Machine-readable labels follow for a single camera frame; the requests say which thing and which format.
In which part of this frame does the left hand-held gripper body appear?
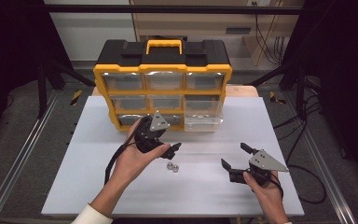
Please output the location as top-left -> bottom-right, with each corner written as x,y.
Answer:
133,109 -> 177,161

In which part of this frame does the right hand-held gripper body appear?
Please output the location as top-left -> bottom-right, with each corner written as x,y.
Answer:
229,147 -> 290,188

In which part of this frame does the clear plastic drawer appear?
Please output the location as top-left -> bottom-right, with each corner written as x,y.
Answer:
184,98 -> 225,133

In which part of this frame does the yellow black organizer case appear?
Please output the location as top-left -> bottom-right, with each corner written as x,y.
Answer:
92,38 -> 233,133

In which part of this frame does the person's right hand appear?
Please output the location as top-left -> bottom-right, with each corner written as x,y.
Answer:
242,170 -> 284,208

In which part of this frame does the person's left hand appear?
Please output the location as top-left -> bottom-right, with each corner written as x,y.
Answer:
114,117 -> 172,189

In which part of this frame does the yellow black hazard tape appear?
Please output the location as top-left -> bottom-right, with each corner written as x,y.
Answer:
70,90 -> 83,106
268,91 -> 287,105

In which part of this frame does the grid of clear drawers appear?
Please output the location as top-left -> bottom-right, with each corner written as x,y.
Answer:
102,72 -> 226,127

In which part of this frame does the black metal stand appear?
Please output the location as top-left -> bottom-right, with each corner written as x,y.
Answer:
36,59 -> 96,119
248,59 -> 312,120

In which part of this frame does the white sleeve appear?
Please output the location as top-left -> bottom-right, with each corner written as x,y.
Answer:
71,203 -> 114,224

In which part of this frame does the black curtain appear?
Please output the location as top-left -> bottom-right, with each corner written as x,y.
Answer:
282,0 -> 358,189
0,0 -> 73,147

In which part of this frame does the black floor cable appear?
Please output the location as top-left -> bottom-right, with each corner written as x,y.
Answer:
273,92 -> 323,163

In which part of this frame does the left hand-held gripper cable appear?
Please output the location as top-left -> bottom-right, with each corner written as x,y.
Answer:
103,118 -> 147,187

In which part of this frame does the hand-held gripper cable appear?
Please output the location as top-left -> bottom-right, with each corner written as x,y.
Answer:
103,118 -> 147,187
269,163 -> 328,205

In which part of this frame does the aluminium floor rail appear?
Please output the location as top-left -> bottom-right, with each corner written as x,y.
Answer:
283,91 -> 357,224
0,90 -> 62,224

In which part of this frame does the right hand-held gripper cable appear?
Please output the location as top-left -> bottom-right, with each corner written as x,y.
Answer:
269,163 -> 328,205

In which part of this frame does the black hanging cable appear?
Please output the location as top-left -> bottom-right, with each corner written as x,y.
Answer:
254,2 -> 285,66

